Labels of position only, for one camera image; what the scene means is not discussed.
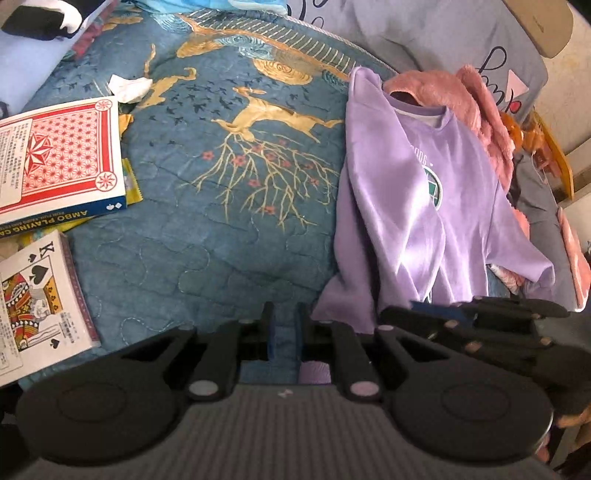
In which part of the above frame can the crumpled white tissue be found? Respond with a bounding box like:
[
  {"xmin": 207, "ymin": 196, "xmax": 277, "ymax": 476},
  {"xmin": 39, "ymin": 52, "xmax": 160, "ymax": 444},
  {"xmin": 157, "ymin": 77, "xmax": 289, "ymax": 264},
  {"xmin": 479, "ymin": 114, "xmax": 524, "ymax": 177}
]
[{"xmin": 107, "ymin": 74, "xmax": 152, "ymax": 104}]

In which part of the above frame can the purple sweatshirt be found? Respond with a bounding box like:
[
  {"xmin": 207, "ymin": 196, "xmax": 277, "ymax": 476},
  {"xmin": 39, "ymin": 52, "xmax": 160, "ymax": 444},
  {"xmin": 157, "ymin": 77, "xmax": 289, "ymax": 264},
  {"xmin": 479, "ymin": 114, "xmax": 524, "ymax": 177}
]
[{"xmin": 311, "ymin": 67, "xmax": 555, "ymax": 334}]

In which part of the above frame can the grey cloth on armrest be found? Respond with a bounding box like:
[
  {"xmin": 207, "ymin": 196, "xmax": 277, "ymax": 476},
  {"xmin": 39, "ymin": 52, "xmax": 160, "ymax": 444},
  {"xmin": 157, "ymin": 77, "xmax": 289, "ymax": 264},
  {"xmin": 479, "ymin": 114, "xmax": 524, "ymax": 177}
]
[{"xmin": 509, "ymin": 151, "xmax": 577, "ymax": 311}]

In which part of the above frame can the pink towel on armrest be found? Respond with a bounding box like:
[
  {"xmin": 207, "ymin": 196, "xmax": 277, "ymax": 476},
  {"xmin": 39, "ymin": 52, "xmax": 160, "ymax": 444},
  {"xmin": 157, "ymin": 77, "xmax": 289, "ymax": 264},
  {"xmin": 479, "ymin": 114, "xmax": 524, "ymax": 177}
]
[{"xmin": 557, "ymin": 207, "xmax": 591, "ymax": 310}]

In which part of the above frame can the black white garment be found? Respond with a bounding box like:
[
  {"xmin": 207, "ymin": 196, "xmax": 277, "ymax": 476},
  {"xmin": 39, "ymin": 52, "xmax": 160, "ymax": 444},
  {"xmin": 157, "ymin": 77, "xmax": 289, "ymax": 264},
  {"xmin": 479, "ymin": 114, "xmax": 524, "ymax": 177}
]
[{"xmin": 1, "ymin": 0, "xmax": 104, "ymax": 41}]

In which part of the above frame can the grey printed sofa cover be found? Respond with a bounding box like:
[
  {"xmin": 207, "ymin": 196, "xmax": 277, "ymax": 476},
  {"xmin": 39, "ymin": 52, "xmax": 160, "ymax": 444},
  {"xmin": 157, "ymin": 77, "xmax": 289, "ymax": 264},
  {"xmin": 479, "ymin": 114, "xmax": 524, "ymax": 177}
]
[{"xmin": 287, "ymin": 1, "xmax": 548, "ymax": 123}]

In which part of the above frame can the red playing card box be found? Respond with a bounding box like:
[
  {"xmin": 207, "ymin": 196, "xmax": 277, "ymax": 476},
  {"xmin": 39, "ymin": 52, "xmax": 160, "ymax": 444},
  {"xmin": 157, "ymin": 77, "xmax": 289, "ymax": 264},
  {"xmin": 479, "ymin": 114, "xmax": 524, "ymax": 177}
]
[{"xmin": 1, "ymin": 96, "xmax": 127, "ymax": 238}]

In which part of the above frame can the tan rectangular cushion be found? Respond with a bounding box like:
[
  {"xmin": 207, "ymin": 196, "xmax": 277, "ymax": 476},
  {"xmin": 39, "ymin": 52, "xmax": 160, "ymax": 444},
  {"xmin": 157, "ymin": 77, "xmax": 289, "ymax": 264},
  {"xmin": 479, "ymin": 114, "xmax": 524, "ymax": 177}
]
[{"xmin": 504, "ymin": 0, "xmax": 574, "ymax": 59}]

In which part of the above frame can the pink fleece garment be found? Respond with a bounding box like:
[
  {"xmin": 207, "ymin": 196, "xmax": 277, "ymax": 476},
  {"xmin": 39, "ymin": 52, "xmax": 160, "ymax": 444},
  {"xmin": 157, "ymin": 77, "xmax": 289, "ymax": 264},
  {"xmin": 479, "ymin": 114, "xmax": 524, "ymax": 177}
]
[{"xmin": 382, "ymin": 64, "xmax": 532, "ymax": 241}]

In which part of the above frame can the blue gold patterned quilt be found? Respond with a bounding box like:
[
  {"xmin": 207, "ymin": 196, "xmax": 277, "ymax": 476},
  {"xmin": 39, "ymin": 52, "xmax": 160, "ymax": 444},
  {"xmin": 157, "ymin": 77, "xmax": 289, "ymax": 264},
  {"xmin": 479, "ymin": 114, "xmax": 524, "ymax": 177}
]
[{"xmin": 18, "ymin": 6, "xmax": 399, "ymax": 388}]

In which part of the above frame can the king of spades card box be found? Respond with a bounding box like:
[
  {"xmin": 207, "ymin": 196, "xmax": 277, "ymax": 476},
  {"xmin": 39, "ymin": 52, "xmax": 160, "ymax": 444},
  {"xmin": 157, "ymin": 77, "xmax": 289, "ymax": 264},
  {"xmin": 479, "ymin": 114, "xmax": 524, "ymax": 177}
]
[{"xmin": 1, "ymin": 230, "xmax": 100, "ymax": 386}]

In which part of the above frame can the person's right hand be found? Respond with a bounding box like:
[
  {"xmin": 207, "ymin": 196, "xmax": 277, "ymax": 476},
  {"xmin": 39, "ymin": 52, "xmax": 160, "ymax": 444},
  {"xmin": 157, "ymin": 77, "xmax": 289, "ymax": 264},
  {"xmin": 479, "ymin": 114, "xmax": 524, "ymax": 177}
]
[{"xmin": 536, "ymin": 406, "xmax": 590, "ymax": 468}]

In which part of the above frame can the folded pink towel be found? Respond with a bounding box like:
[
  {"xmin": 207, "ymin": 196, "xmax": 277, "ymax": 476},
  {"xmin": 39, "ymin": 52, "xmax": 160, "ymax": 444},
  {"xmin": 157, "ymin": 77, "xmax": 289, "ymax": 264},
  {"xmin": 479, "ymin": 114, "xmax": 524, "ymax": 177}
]
[{"xmin": 489, "ymin": 265, "xmax": 525, "ymax": 295}]

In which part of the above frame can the light blue folded garment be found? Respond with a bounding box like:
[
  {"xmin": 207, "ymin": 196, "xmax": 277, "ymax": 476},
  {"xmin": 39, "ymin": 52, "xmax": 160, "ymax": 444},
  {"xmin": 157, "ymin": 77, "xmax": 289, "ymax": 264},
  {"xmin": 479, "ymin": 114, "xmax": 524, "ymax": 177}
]
[{"xmin": 1, "ymin": 1, "xmax": 115, "ymax": 119}]

